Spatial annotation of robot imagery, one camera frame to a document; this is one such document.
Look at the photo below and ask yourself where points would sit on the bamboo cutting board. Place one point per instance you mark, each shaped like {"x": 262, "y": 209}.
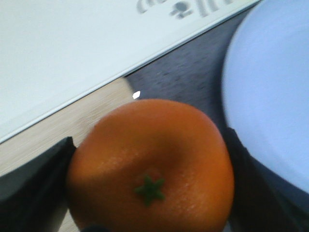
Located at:
{"x": 75, "y": 121}

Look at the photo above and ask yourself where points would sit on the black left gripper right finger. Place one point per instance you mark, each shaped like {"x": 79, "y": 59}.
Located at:
{"x": 260, "y": 205}

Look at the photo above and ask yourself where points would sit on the light blue round plate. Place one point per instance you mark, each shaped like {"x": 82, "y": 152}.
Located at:
{"x": 266, "y": 87}

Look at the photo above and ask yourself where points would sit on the orange mandarin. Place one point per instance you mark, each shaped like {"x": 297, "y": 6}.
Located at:
{"x": 152, "y": 166}

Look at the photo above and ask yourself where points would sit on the cream rectangular serving tray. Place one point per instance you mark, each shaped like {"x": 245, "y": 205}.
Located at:
{"x": 53, "y": 52}

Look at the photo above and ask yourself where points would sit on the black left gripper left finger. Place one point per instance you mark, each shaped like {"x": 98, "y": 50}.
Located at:
{"x": 32, "y": 197}

